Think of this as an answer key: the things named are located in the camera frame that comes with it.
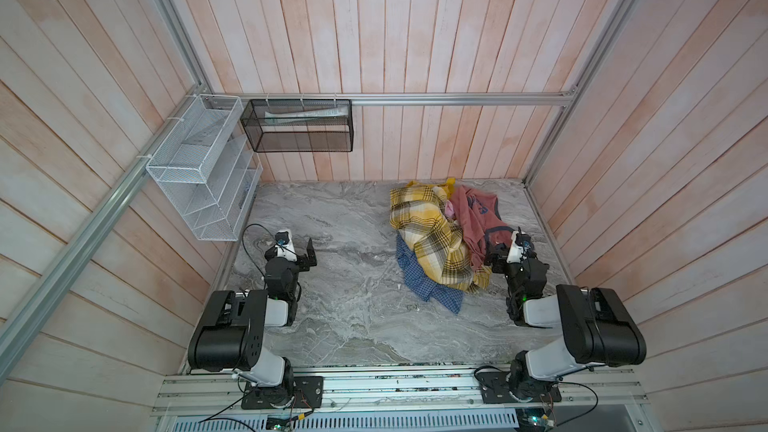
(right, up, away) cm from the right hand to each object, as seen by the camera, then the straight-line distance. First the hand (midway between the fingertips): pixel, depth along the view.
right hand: (504, 241), depth 91 cm
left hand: (-65, -1, 0) cm, 65 cm away
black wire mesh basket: (-68, +40, +12) cm, 80 cm away
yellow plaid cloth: (-28, +9, -5) cm, 30 cm away
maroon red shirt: (-5, +6, +8) cm, 11 cm away
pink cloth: (-15, +10, +11) cm, 21 cm away
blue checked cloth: (-27, -13, -1) cm, 29 cm away
